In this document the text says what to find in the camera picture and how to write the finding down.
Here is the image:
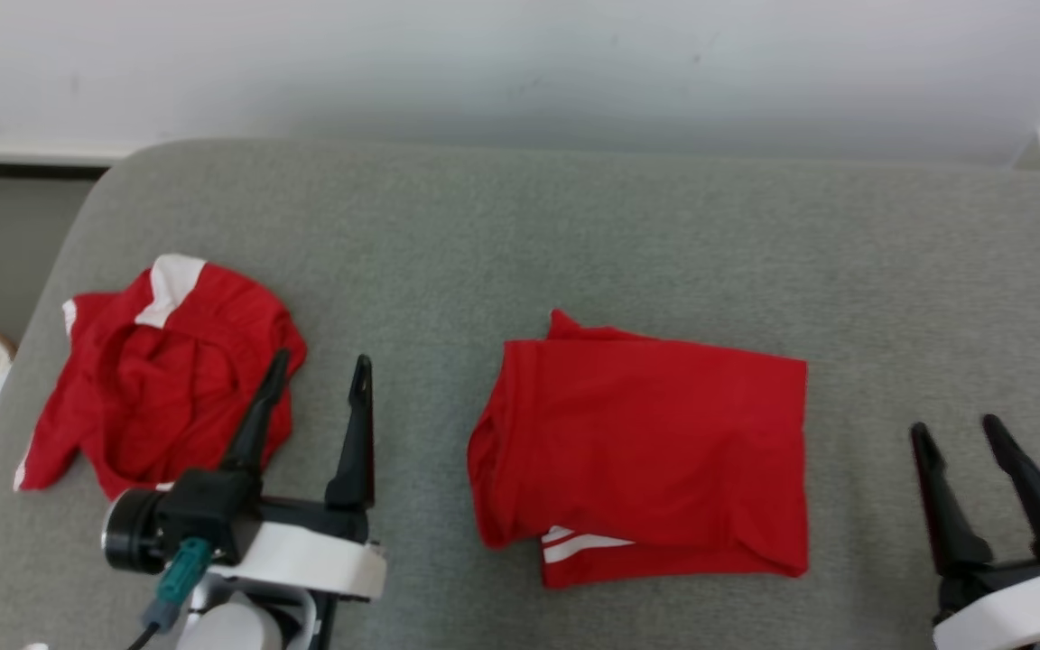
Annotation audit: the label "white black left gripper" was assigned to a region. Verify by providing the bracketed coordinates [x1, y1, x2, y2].
[209, 348, 385, 601]

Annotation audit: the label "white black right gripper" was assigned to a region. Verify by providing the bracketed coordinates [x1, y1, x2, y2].
[911, 414, 1040, 650]

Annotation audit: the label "red shorts with white waistband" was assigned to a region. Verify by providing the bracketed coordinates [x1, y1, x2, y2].
[14, 254, 308, 502]

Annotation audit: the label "red shirt with white sleeves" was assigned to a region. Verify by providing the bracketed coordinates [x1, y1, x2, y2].
[467, 309, 810, 590]

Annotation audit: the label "grey fabric sofa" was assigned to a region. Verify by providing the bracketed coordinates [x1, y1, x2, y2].
[0, 137, 1040, 650]

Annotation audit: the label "white skirting board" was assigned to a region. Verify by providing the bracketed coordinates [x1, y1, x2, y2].
[0, 137, 137, 179]

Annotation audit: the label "black cable with teal connector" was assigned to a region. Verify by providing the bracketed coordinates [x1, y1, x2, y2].
[127, 538, 214, 650]

